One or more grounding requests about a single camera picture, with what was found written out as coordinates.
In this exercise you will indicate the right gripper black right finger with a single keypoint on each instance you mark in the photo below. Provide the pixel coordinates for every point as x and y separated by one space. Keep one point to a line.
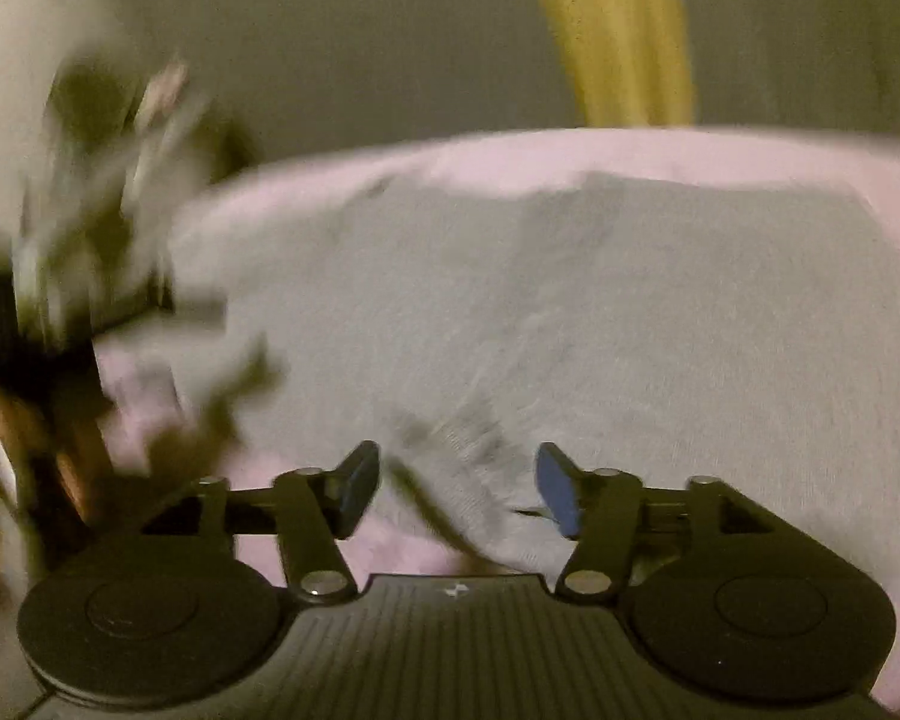
705 541

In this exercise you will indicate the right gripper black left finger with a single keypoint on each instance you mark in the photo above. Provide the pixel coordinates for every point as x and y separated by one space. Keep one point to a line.
309 511

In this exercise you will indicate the grey sweatpants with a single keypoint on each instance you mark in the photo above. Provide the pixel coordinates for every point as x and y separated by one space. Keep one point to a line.
666 330

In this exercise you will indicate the green curtain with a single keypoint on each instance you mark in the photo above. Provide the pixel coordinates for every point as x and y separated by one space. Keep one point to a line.
316 75

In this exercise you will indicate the pink bed sheet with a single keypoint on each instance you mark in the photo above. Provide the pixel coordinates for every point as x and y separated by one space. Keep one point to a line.
141 368

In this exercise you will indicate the yellow curtain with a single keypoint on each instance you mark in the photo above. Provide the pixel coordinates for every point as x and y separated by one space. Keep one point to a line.
628 60

